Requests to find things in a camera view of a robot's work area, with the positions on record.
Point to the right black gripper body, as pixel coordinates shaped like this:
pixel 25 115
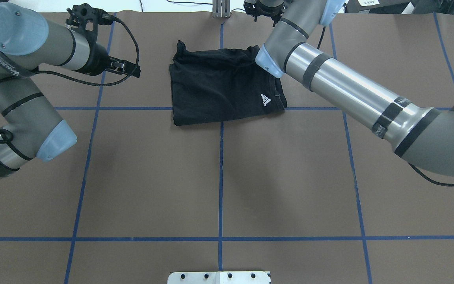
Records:
pixel 265 8

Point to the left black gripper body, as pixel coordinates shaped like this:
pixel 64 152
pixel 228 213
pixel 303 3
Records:
pixel 97 59

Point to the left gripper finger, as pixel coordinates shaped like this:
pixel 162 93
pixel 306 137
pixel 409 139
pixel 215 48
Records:
pixel 124 67

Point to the black printed t-shirt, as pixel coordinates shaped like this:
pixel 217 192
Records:
pixel 221 85

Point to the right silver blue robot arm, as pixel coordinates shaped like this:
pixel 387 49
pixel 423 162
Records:
pixel 423 137

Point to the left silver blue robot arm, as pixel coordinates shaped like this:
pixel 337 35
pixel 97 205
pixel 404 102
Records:
pixel 27 39

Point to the aluminium frame post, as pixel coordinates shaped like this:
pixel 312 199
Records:
pixel 221 9

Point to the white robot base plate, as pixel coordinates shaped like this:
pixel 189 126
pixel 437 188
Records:
pixel 220 277

